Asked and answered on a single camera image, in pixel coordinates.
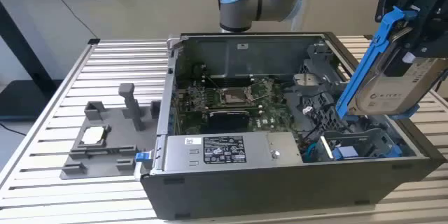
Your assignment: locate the black graphics card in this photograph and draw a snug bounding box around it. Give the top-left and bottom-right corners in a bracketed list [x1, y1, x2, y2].
[208, 110, 250, 134]

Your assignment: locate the green Dell motherboard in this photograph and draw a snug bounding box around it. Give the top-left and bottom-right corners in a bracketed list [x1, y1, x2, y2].
[173, 77, 301, 137]

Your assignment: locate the silver CPU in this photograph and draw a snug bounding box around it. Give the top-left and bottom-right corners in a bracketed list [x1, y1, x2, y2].
[78, 126, 109, 145]

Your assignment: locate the metal socket cover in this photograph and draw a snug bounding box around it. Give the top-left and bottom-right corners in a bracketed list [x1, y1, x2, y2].
[249, 79, 277, 100]

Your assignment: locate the gray metal disk bay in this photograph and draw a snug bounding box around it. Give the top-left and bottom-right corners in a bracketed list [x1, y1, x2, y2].
[320, 128, 417, 162]

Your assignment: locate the blue SATA wire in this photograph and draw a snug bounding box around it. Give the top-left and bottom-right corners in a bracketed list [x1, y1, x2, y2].
[302, 142, 322, 161]

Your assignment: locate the silver metal bracket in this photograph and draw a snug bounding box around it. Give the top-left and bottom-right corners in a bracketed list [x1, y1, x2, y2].
[292, 73, 320, 88]

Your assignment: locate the gray parts rack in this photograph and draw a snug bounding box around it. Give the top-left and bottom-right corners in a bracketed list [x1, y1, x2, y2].
[60, 83, 161, 180]

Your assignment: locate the black wire with white label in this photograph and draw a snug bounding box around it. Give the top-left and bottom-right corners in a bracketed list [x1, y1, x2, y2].
[297, 104, 337, 141]

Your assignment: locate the black monitor stand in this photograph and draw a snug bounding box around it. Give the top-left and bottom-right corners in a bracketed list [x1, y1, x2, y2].
[0, 0, 65, 123]

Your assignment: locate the thin metal locking lever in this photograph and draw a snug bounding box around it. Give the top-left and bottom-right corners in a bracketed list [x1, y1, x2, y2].
[205, 74, 225, 91]

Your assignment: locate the silver power supply unit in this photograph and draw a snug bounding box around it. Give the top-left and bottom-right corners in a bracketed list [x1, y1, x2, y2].
[162, 131, 304, 175]

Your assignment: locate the black RAM slot row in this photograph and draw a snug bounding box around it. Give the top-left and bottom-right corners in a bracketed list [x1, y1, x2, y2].
[201, 74, 254, 88]
[205, 104, 264, 112]

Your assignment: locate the perforated gray metal tray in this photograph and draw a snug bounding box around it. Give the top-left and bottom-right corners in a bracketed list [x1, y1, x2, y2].
[282, 58, 354, 133]

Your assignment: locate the CPU socket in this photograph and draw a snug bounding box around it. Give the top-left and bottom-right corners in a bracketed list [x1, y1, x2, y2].
[218, 87, 254, 105]

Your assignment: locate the black open PC case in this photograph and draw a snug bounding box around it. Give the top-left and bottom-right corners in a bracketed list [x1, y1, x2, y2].
[138, 31, 446, 221]

